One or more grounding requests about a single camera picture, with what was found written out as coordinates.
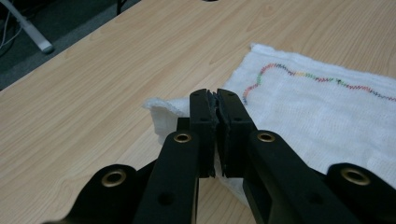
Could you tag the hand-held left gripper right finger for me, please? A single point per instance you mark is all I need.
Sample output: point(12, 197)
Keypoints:
point(233, 130)

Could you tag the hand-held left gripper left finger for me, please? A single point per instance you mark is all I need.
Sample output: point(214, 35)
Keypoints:
point(202, 124)

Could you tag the white cloth with colourful stitching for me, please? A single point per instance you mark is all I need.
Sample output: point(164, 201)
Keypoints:
point(311, 118)

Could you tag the dark furniture leg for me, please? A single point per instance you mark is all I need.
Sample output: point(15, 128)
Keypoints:
point(120, 6)

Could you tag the white metal stand leg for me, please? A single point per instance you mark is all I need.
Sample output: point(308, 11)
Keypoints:
point(32, 32)

